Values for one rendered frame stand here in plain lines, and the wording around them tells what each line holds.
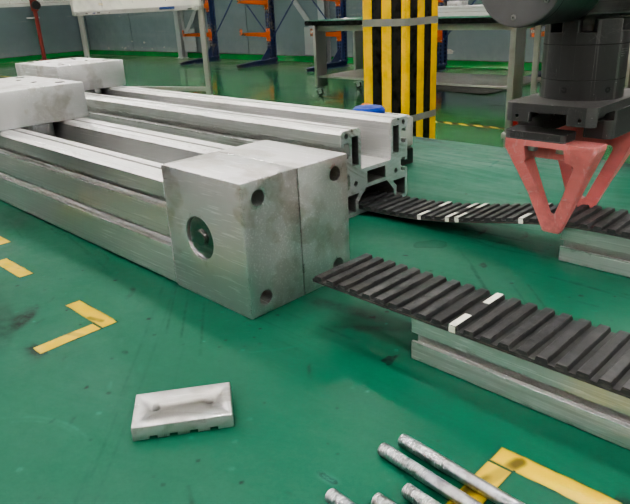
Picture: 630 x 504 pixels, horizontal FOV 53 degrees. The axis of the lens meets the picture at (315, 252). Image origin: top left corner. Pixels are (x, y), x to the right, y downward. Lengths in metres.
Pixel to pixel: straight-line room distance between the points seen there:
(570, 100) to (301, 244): 0.21
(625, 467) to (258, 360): 0.20
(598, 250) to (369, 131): 0.26
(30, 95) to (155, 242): 0.31
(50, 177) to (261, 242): 0.29
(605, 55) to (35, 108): 0.57
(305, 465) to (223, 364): 0.10
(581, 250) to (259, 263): 0.25
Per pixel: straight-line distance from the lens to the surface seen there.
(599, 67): 0.49
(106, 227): 0.57
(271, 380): 0.36
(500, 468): 0.31
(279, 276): 0.43
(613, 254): 0.52
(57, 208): 0.66
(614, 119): 0.49
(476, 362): 0.36
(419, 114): 3.91
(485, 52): 9.18
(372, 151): 0.66
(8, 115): 0.76
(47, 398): 0.39
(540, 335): 0.34
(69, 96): 0.78
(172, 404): 0.34
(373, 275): 0.41
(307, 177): 0.43
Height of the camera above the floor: 0.98
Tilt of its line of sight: 22 degrees down
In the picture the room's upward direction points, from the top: 3 degrees counter-clockwise
